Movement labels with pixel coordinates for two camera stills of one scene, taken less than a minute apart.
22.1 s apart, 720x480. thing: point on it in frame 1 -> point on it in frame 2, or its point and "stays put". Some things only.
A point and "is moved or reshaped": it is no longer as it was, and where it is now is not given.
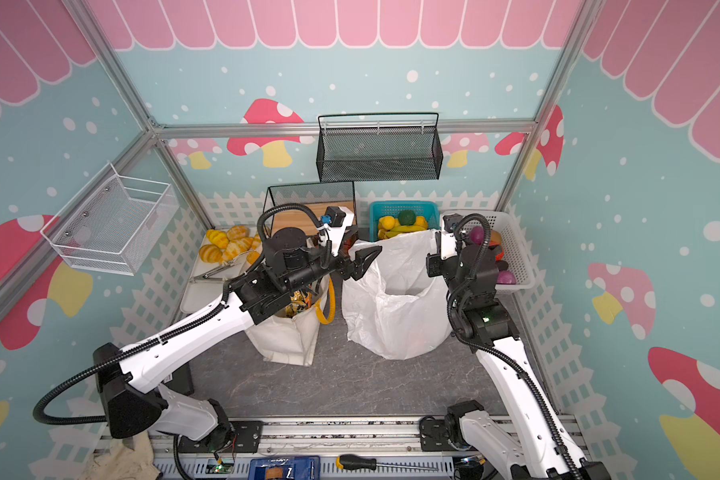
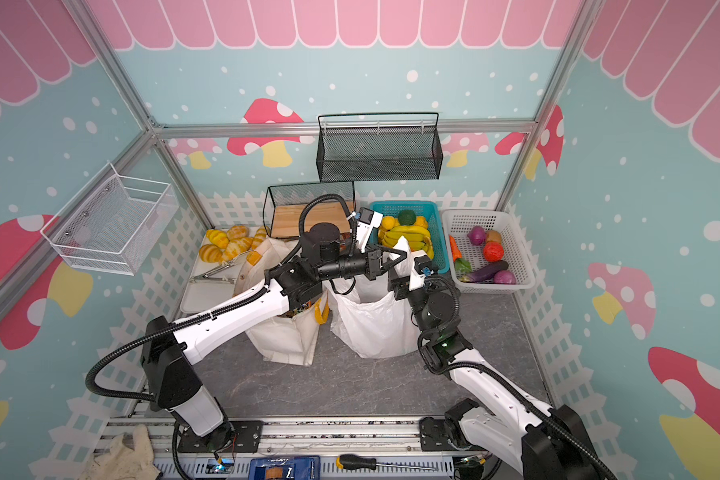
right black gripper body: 434,264 -> 400,285
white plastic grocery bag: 393,308 is moved or reshaped
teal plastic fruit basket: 380,209 stays put
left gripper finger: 366,255 -> 389,262
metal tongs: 206,277 stays put
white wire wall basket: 114,224 stays put
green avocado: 407,217 stays put
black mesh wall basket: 359,147 stays put
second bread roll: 210,253 stays put
